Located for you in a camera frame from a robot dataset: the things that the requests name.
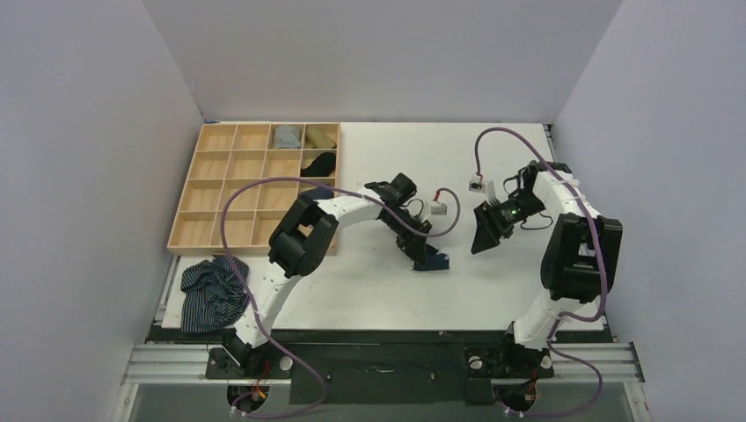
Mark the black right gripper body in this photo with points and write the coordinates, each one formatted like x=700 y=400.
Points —
x=493 y=218

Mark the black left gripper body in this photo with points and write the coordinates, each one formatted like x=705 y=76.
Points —
x=406 y=237

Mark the navy white-trimmed bear underwear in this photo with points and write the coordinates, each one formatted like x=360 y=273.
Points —
x=435 y=261

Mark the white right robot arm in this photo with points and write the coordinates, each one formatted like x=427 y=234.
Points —
x=578 y=266

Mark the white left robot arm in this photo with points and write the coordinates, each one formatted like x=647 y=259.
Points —
x=299 y=243

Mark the navy rolled underwear in tray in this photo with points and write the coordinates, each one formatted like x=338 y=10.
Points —
x=318 y=193

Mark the black rolled underwear in tray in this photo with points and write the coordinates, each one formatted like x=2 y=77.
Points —
x=322 y=166

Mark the olive rolled underwear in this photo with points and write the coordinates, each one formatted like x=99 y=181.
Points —
x=318 y=139

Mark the grey striped rolled underwear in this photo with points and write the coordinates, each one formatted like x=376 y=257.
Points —
x=287 y=137

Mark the navy striped crumpled underwear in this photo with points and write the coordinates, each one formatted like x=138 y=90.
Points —
x=215 y=297

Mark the wooden compartment organizer tray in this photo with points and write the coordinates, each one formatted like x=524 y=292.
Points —
x=238 y=186

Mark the aluminium rail base frame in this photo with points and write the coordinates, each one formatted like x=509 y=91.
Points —
x=381 y=376

